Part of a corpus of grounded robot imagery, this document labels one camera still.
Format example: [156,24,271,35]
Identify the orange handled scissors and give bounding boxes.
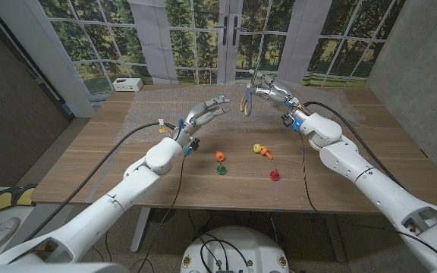
[239,70,259,117]

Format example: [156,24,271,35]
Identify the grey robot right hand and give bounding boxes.
[249,70,307,122]

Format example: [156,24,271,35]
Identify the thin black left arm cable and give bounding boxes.
[137,154,187,273]

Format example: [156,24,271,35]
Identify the white power box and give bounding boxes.
[112,77,144,93]

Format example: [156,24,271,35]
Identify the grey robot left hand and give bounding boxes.
[172,95,231,149]

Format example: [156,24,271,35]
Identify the clear bubble wrap sheet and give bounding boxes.
[115,82,366,143]

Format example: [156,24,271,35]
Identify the white table leg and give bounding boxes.
[130,207,152,253]

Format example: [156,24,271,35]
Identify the black torso cable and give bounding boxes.
[195,234,250,273]

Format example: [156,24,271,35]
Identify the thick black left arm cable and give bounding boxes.
[24,121,176,242]

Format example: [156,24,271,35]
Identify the grey table leg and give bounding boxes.
[322,212,347,263]

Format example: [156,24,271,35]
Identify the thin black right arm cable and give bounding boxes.
[300,132,437,263]

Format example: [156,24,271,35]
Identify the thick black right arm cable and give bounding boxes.
[303,101,407,190]

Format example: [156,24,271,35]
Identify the printed forest window backdrop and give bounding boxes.
[38,0,407,96]

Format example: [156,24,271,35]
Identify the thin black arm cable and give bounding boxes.
[300,132,437,263]
[137,154,187,273]

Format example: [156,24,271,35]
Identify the yellow black foot pedal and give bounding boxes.
[0,186,20,214]
[15,184,38,207]

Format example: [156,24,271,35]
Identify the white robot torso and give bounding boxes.
[179,225,291,273]

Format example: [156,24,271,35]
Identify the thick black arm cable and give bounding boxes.
[24,121,176,242]
[303,101,407,190]

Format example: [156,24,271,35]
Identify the dark wooden door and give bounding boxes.
[0,7,71,187]

